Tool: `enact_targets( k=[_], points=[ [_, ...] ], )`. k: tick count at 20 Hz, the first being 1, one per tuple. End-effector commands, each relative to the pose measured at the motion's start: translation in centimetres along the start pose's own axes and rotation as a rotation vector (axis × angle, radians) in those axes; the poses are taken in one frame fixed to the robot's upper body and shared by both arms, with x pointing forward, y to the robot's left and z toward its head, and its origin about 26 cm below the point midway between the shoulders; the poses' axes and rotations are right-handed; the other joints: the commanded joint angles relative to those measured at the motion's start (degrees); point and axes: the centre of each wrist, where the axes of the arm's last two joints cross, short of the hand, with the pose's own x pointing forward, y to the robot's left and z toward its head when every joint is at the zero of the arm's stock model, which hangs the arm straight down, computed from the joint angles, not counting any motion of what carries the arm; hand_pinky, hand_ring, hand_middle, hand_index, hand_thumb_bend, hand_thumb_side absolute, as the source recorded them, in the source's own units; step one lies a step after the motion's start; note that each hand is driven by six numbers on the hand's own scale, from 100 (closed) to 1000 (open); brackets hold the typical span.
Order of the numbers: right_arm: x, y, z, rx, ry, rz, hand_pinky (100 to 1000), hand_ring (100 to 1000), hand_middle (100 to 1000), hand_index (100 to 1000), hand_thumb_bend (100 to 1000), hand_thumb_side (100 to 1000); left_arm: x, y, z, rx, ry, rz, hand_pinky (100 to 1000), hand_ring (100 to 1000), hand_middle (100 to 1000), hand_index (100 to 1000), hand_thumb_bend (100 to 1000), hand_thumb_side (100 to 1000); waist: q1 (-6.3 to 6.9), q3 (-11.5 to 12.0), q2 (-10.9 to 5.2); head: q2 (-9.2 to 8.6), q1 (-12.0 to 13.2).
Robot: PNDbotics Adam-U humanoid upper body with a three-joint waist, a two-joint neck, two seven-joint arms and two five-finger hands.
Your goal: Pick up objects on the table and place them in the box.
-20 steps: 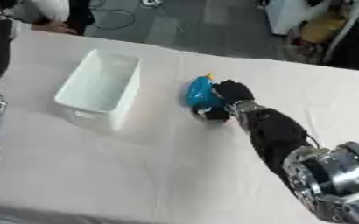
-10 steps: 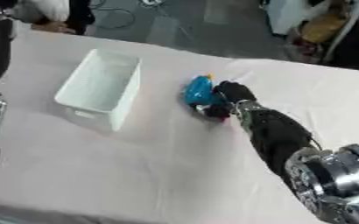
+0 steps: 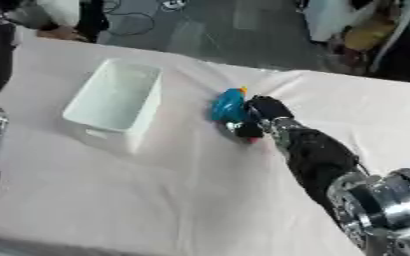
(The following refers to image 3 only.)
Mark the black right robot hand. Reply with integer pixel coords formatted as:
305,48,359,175
224,94,296,145

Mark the blue toy with orange tip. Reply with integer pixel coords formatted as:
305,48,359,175
208,85,251,124

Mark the white plastic box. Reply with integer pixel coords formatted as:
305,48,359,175
61,57,165,155

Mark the yellow bag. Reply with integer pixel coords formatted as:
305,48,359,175
341,19,398,52

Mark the white power strip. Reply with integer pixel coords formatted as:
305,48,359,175
159,0,188,10

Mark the person's hand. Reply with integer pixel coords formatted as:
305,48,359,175
35,26,92,43

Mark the person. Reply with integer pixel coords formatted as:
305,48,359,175
0,0,113,44

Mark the black floor cable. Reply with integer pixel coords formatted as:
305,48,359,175
101,0,158,37

